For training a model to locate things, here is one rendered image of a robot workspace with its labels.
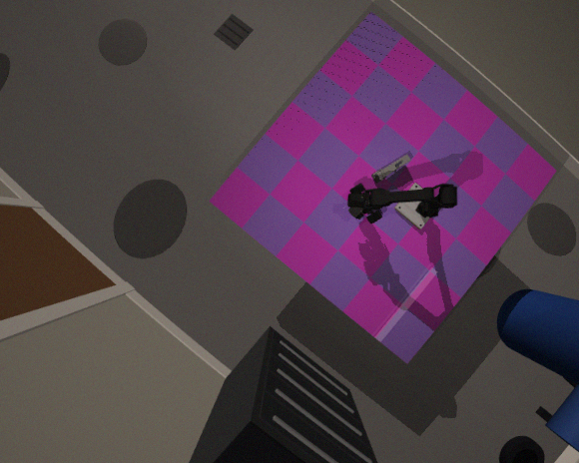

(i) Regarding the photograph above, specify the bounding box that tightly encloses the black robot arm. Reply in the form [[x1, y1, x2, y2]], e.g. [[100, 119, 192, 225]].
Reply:
[[347, 184, 457, 220]]

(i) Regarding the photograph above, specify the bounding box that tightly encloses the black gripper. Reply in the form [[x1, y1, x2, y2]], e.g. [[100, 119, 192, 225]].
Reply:
[[350, 183, 382, 224]]

